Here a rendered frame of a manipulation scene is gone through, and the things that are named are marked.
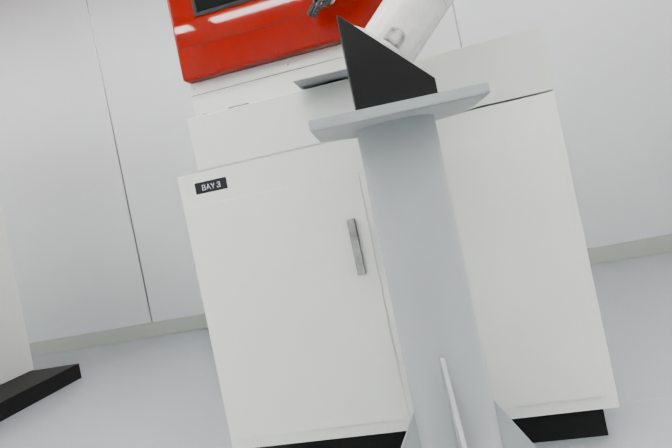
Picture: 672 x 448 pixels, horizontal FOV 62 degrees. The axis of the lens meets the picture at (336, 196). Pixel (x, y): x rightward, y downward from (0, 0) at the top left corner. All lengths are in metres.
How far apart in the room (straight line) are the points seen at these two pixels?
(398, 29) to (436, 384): 0.68
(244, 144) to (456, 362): 0.75
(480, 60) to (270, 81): 0.96
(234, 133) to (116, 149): 2.73
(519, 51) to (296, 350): 0.91
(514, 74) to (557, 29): 2.24
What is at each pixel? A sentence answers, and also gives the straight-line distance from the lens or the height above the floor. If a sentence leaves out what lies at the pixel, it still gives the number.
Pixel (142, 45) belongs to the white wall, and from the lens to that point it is 4.14.
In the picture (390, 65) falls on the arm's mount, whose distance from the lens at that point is 1.06.
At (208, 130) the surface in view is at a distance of 1.49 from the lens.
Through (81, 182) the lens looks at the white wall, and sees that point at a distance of 4.31.
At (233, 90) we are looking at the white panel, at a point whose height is 1.15.
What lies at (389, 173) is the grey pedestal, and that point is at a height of 0.70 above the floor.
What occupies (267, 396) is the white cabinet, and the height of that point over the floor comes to 0.21.
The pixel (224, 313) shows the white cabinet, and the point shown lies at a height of 0.44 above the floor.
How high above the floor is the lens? 0.67
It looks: level
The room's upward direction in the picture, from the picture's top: 12 degrees counter-clockwise
